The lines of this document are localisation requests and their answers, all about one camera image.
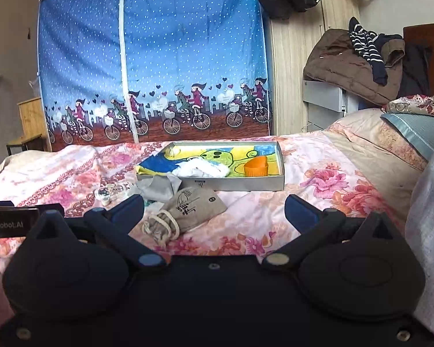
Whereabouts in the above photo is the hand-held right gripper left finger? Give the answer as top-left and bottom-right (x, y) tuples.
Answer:
(29, 194), (171, 270)

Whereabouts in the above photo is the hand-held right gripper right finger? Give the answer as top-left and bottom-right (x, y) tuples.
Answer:
(262, 194), (402, 271)

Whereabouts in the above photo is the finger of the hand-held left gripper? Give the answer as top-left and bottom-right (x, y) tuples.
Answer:
(39, 203), (66, 219)

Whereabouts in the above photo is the small white printed pouch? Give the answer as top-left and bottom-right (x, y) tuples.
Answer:
(96, 184), (131, 203)

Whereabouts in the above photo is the grey cloth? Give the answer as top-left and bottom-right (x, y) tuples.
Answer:
(135, 173), (183, 203)

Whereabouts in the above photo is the grey drawstring pouch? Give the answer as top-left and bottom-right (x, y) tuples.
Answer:
(142, 187), (228, 247)

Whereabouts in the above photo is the grey tray box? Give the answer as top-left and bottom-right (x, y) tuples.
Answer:
(135, 141), (286, 192)

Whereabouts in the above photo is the white cloth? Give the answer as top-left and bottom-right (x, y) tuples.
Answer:
(174, 159), (230, 178)

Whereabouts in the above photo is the pink floral bed sheet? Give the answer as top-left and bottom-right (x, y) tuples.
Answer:
(0, 108), (433, 261)

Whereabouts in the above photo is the orange cup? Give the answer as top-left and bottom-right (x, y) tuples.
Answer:
(243, 156), (269, 178)

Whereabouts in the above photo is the small dark table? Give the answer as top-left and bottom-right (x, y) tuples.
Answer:
(6, 134), (44, 158)

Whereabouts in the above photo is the wooden side cabinet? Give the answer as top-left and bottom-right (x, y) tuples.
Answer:
(17, 97), (53, 152)

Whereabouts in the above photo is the grey cabinet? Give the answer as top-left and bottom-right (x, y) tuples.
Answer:
(303, 80), (360, 131)

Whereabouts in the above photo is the grey blanket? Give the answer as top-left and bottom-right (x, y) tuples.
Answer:
(405, 141), (434, 337)

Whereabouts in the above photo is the light blue pillow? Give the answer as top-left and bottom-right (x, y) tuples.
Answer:
(380, 113), (434, 161)

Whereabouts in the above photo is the wooden wardrobe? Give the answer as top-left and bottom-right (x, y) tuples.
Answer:
(266, 0), (362, 136)

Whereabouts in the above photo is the brown jacket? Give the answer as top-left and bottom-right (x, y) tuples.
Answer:
(303, 28), (406, 106)

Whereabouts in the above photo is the floral pillow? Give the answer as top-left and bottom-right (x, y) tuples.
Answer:
(381, 94), (434, 121)

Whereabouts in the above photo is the blue printed fabric wardrobe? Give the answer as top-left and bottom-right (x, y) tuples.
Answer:
(37, 0), (273, 152)

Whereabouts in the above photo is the striped garment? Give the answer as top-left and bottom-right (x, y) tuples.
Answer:
(348, 17), (389, 86)

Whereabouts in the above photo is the black garment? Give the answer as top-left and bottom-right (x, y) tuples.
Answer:
(398, 41), (433, 98)

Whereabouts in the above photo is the dark blue garment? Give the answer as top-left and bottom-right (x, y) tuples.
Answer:
(376, 33), (404, 55)

